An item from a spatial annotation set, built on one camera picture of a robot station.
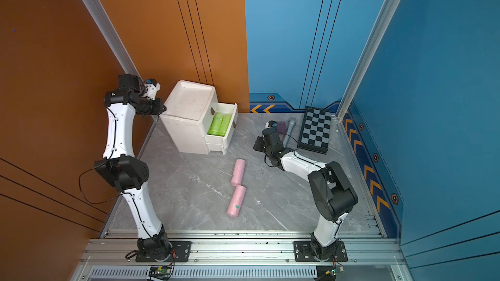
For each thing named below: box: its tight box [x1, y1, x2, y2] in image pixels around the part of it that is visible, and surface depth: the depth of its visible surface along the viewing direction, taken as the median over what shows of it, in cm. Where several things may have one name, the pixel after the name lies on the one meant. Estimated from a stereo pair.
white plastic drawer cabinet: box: [159, 80, 239, 156], surface depth 95 cm
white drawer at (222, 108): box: [203, 102, 239, 146], surface depth 98 cm
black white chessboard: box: [296, 106, 333, 155], surface depth 111 cm
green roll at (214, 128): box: [207, 112, 224, 136], surface depth 100 cm
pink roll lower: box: [226, 184, 247, 218], surface depth 84 cm
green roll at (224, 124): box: [218, 113, 232, 137], surface depth 103 cm
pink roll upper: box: [231, 158, 247, 187], surface depth 93 cm
